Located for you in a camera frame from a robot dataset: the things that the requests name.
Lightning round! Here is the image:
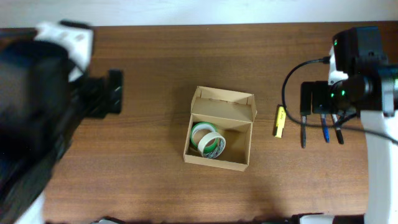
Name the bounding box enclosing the black pen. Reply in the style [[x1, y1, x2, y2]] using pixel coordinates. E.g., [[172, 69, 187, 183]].
[[300, 115, 307, 149]]

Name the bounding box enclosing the blue pen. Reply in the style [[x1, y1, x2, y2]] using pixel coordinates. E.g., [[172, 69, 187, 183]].
[[320, 114, 330, 143]]

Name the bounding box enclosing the yellow highlighter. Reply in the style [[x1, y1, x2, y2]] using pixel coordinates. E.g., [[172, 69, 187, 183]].
[[273, 105, 286, 138]]

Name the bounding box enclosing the green tape roll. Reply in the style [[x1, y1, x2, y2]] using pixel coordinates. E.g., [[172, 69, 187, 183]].
[[190, 122, 218, 154]]

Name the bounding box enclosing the white tape roll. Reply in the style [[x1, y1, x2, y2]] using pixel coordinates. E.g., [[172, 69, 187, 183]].
[[197, 132, 226, 159]]

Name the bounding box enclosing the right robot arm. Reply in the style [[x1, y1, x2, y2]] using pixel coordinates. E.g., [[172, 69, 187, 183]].
[[291, 27, 397, 223]]

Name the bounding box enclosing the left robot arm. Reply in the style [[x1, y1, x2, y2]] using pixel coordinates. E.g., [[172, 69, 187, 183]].
[[1, 20, 123, 223]]

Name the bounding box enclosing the black and white marker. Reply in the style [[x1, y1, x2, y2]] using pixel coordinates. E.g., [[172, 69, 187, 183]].
[[331, 114, 344, 144]]

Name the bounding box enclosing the open cardboard box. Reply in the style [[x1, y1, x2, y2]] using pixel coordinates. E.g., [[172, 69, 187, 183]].
[[183, 86, 257, 171]]

